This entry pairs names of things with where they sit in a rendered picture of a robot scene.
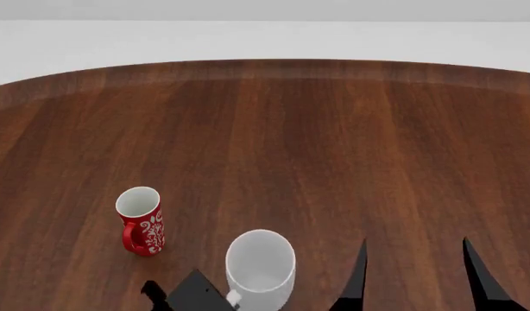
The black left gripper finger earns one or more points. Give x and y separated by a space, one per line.
196 294
155 293

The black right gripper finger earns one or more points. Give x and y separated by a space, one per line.
355 285
485 285

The red mug with white pattern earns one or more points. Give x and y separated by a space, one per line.
150 230

